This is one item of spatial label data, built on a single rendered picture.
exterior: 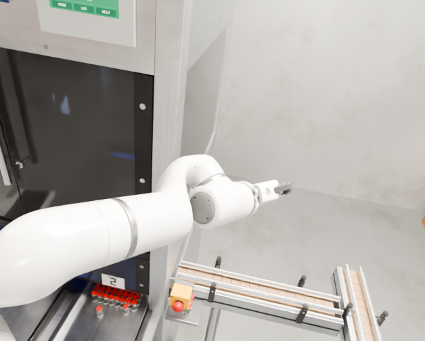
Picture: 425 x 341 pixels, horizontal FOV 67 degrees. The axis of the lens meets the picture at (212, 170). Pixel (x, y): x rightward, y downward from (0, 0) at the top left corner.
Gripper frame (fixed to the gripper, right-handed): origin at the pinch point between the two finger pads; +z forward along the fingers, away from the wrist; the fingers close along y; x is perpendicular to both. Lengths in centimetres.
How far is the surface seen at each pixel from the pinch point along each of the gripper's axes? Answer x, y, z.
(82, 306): 19, 84, -12
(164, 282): 18, 50, -1
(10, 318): 15, 98, -31
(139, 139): -22.5, 19.7, -23.8
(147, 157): -18.1, 21.3, -20.9
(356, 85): -80, 2, 236
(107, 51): -39, 11, -35
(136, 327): 31, 68, -3
